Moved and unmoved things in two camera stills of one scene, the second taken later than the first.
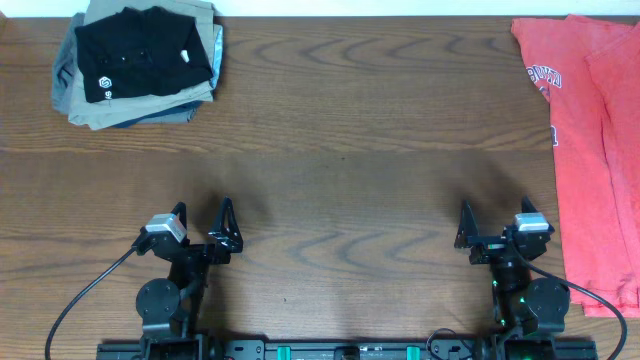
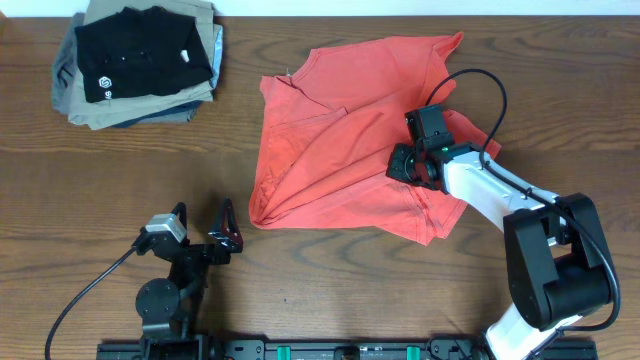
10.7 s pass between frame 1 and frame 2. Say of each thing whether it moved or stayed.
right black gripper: moved
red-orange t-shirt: moved
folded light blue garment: stayed
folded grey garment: stayed
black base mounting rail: stayed
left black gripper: stayed
